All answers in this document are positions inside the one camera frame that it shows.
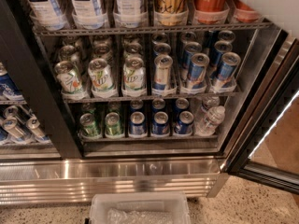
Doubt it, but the black fridge centre pillar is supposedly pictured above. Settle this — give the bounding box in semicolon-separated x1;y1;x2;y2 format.
0;0;83;160

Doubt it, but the front silver red bull can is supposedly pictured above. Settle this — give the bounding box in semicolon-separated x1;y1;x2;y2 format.
152;54;173;95

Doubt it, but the right white tea bottle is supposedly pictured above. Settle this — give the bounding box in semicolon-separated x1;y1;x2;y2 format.
114;0;147;28

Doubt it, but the open glass fridge door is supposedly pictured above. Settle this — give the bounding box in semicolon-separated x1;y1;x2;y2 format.
226;32;299;194

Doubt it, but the front clear water bottle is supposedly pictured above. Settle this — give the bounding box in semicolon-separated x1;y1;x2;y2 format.
196;105;225;137

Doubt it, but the front left blue red bull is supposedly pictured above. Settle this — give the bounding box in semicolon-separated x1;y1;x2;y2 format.
186;53;209;90

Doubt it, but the front middle blue pepsi can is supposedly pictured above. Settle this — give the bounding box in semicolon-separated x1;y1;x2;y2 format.
151;111;169;135

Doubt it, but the wire shelf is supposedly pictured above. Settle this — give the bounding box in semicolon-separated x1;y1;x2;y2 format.
33;21;273;36
64;91;240;104

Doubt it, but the left green soda can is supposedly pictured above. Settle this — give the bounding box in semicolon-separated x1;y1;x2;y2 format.
79;113;101;139

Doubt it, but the right green soda can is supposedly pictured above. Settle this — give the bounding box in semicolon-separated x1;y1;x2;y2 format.
105;112;123;136

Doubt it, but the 7up can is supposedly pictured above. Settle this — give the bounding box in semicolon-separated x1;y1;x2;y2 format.
88;58;116;98
121;56;146;97
54;61;88;100

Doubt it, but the left white tea bottle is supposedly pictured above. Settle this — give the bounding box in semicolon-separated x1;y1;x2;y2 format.
27;0;68;31

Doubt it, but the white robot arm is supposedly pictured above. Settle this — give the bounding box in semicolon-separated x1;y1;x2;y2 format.
240;0;299;38

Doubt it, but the front middle 7up can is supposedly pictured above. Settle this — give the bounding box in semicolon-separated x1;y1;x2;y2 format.
88;58;116;98

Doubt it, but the blue pepsi can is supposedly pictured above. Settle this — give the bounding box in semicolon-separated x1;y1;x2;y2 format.
129;111;147;136
174;111;193;134
151;111;169;135

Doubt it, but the front left 7up can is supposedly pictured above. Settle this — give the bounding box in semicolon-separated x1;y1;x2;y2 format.
54;61;88;100

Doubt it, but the front right blue pepsi can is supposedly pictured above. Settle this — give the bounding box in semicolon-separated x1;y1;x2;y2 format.
174;111;193;134

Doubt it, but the white tea bottle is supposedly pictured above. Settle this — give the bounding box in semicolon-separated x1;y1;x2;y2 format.
71;0;106;30
114;0;147;28
27;0;68;31

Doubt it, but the front right 7up can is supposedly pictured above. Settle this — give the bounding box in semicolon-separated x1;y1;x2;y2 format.
121;56;146;97

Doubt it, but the blue can left compartment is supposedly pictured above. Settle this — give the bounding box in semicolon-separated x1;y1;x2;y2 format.
0;63;23;101

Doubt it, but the gold yellow can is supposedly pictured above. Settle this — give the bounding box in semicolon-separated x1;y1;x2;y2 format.
154;0;188;26

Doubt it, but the front left blue pepsi can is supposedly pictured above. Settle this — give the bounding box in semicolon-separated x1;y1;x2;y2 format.
129;111;147;136

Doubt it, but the middle white tea bottle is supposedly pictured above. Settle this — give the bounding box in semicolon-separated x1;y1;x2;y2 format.
71;0;106;30

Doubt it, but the middle wire shelf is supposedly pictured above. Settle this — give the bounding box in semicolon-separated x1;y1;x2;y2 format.
64;91;240;104

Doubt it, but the front right blue red bull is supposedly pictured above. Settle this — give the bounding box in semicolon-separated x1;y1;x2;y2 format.
212;52;241;91

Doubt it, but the top wire shelf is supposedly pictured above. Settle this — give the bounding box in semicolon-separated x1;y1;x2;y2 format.
33;21;273;36

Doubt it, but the red coke can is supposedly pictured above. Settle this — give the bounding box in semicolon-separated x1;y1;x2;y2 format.
192;0;229;24
233;0;261;23

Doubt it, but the stainless steel fridge base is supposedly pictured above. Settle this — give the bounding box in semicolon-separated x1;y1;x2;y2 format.
0;159;228;205

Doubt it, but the green soda can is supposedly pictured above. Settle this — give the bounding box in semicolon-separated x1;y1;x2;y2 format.
79;113;101;139
105;112;123;136

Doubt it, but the blue red bull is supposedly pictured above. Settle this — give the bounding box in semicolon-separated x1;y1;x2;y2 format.
186;53;209;90
212;52;241;91

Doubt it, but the clear plastic bin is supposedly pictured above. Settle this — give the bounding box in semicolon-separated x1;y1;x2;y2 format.
89;191;191;224

